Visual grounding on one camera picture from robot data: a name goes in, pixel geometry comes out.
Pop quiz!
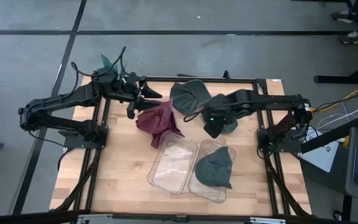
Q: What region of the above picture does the white cable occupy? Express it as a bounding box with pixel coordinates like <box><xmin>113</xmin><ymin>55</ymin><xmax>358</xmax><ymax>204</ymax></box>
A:
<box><xmin>316</xmin><ymin>98</ymin><xmax>358</xmax><ymax>131</ymax></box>

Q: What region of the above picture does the black rig crossbar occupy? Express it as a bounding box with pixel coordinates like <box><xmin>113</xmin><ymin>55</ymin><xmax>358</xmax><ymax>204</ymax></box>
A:
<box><xmin>0</xmin><ymin>210</ymin><xmax>358</xmax><ymax>224</ymax></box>

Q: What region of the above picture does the white box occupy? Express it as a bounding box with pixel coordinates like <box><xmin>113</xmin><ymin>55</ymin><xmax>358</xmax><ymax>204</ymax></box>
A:
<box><xmin>298</xmin><ymin>129</ymin><xmax>341</xmax><ymax>174</ymax></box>

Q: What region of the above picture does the black left base cable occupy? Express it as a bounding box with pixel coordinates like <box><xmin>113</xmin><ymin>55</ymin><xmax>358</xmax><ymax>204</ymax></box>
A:
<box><xmin>28</xmin><ymin>130</ymin><xmax>73</xmax><ymax>172</ymax></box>

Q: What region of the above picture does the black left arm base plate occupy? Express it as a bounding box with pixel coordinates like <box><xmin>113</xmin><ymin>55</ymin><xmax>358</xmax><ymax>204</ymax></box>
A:
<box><xmin>63</xmin><ymin>124</ymin><xmax>109</xmax><ymax>149</ymax></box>

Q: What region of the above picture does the yellow cable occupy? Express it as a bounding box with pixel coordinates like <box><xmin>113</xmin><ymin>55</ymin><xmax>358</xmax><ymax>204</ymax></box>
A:
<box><xmin>309</xmin><ymin>82</ymin><xmax>358</xmax><ymax>113</ymax></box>

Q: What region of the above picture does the clear plastic tray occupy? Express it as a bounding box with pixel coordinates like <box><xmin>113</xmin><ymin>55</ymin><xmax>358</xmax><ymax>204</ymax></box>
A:
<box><xmin>147</xmin><ymin>136</ymin><xmax>198</xmax><ymax>195</ymax></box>
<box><xmin>188</xmin><ymin>139</ymin><xmax>237</xmax><ymax>204</ymax></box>

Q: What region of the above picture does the black desk leg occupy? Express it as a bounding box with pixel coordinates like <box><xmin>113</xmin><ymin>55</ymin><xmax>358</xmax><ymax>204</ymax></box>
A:
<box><xmin>342</xmin><ymin>194</ymin><xmax>353</xmax><ymax>224</ymax></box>

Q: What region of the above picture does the potted plant white pot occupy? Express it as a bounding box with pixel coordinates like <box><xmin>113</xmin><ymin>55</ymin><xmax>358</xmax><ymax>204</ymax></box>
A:
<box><xmin>100</xmin><ymin>54</ymin><xmax>127</xmax><ymax>78</ymax></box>

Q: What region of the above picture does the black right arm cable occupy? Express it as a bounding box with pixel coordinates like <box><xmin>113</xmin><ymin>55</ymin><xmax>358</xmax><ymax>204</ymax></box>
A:
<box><xmin>183</xmin><ymin>107</ymin><xmax>206</xmax><ymax>123</ymax></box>

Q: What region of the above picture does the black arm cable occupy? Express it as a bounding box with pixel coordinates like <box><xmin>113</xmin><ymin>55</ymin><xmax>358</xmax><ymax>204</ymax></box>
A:
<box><xmin>70</xmin><ymin>45</ymin><xmax>127</xmax><ymax>94</ymax></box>
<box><xmin>183</xmin><ymin>107</ymin><xmax>206</xmax><ymax>123</ymax></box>

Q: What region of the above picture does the black cable bundle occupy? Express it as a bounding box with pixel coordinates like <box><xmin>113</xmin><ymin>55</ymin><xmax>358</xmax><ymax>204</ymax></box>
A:
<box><xmin>309</xmin><ymin>90</ymin><xmax>358</xmax><ymax>131</ymax></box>

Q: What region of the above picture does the black desk beam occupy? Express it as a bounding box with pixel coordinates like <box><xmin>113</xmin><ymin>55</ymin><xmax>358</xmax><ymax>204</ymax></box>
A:
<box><xmin>300</xmin><ymin>115</ymin><xmax>358</xmax><ymax>155</ymax></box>

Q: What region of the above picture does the maroon hat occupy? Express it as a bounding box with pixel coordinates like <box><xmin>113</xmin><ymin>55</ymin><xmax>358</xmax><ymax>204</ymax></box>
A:
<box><xmin>135</xmin><ymin>99</ymin><xmax>177</xmax><ymax>135</ymax></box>
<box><xmin>150</xmin><ymin>126</ymin><xmax>185</xmax><ymax>149</ymax></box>

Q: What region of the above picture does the black aluminium table frame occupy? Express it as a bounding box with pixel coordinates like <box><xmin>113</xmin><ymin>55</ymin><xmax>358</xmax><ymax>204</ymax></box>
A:
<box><xmin>50</xmin><ymin>75</ymin><xmax>312</xmax><ymax>217</ymax></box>

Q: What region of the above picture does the silver bracket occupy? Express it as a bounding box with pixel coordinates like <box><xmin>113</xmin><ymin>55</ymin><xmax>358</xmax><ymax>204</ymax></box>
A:
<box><xmin>249</xmin><ymin>217</ymin><xmax>287</xmax><ymax>224</ymax></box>
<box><xmin>76</xmin><ymin>213</ymin><xmax>113</xmax><ymax>224</ymax></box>

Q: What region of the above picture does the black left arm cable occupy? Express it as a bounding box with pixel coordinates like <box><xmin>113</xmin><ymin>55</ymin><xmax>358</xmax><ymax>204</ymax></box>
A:
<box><xmin>70</xmin><ymin>45</ymin><xmax>127</xmax><ymax>94</ymax></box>

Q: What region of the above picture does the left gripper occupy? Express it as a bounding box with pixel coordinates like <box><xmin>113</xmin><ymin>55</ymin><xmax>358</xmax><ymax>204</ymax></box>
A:
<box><xmin>116</xmin><ymin>72</ymin><xmax>164</xmax><ymax>119</ymax></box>

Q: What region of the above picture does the person's shoe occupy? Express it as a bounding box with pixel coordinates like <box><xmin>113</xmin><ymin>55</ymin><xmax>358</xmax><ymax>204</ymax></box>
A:
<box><xmin>337</xmin><ymin>30</ymin><xmax>358</xmax><ymax>45</ymax></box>
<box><xmin>331</xmin><ymin>9</ymin><xmax>358</xmax><ymax>24</ymax></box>

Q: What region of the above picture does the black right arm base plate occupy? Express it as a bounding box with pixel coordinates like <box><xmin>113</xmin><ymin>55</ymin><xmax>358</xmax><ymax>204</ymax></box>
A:
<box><xmin>257</xmin><ymin>128</ymin><xmax>303</xmax><ymax>153</ymax></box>

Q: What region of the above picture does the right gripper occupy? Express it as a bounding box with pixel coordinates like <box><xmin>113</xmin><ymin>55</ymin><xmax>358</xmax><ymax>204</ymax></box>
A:
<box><xmin>202</xmin><ymin>93</ymin><xmax>246</xmax><ymax>139</ymax></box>

